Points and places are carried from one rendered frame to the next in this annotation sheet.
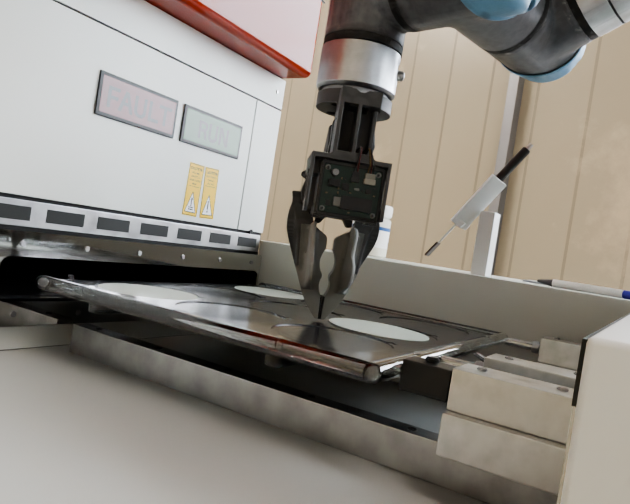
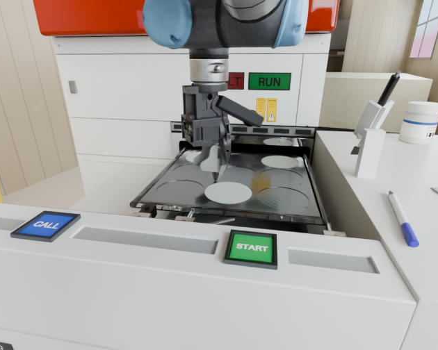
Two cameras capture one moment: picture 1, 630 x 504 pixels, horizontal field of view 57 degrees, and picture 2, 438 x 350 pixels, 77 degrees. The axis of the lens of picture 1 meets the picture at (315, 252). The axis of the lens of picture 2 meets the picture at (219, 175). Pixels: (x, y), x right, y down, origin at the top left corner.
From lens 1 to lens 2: 69 cm
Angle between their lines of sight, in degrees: 70
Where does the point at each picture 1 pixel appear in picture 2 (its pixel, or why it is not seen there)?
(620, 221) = not seen: outside the picture
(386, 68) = (198, 71)
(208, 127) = (265, 79)
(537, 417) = not seen: hidden behind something
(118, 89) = not seen: hidden behind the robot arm
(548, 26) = (229, 26)
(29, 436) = (129, 192)
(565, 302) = (359, 214)
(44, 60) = (183, 76)
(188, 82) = (249, 61)
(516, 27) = (204, 39)
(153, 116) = (231, 82)
